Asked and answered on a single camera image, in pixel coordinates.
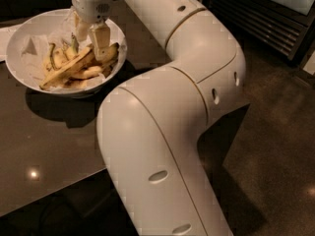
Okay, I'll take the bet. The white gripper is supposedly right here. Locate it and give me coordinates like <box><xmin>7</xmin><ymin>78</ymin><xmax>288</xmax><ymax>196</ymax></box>
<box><xmin>72</xmin><ymin>0</ymin><xmax>113</xmax><ymax>61</ymax></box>

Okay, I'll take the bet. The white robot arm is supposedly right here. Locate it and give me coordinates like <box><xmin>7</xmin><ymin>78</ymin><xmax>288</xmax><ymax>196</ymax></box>
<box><xmin>72</xmin><ymin>0</ymin><xmax>246</xmax><ymax>236</ymax></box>

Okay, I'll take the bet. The top banana in bunch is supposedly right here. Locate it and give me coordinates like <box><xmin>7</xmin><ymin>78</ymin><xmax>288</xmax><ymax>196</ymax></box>
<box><xmin>65</xmin><ymin>34</ymin><xmax>119</xmax><ymax>65</ymax></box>

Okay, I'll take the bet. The white bowl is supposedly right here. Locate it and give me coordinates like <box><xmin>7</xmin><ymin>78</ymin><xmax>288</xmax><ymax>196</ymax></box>
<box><xmin>6</xmin><ymin>9</ymin><xmax>127</xmax><ymax>97</ymax></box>

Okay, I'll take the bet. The white paper on table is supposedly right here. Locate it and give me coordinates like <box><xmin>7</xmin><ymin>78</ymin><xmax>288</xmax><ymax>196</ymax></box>
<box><xmin>0</xmin><ymin>25</ymin><xmax>21</xmax><ymax>62</ymax></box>

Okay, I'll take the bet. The dark vent grille cabinet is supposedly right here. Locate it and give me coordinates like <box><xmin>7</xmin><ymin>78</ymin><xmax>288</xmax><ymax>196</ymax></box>
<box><xmin>205</xmin><ymin>0</ymin><xmax>315</xmax><ymax>64</ymax></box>

